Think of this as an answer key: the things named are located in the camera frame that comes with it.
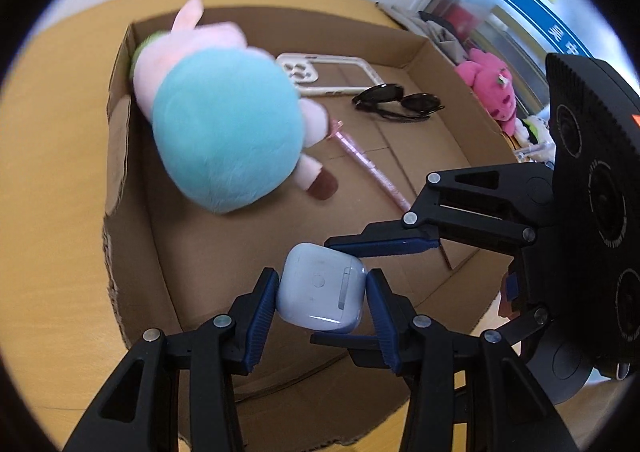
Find white earbuds case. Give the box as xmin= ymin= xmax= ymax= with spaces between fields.
xmin=276 ymin=242 xmax=368 ymax=333

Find pink glitter pen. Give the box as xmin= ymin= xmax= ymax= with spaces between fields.
xmin=330 ymin=120 xmax=411 ymax=213

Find black sunglasses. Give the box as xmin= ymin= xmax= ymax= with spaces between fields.
xmin=352 ymin=83 xmax=445 ymax=123

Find clear white phone case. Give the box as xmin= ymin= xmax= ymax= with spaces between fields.
xmin=276 ymin=53 xmax=384 ymax=98

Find brown cardboard box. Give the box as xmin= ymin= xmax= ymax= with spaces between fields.
xmin=104 ymin=7 xmax=514 ymax=451

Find white phone stand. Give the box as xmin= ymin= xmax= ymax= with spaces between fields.
xmin=513 ymin=141 xmax=555 ymax=163

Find white green plush toy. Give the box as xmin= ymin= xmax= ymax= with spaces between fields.
xmin=514 ymin=115 xmax=553 ymax=148

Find blue pink plush toy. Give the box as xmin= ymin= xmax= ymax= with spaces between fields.
xmin=129 ymin=0 xmax=338 ymax=214

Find pink strawberry plush toy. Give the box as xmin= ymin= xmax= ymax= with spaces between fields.
xmin=456 ymin=48 xmax=516 ymax=136

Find grey cloth bag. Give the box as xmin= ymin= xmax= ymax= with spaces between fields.
xmin=375 ymin=2 xmax=469 ymax=64

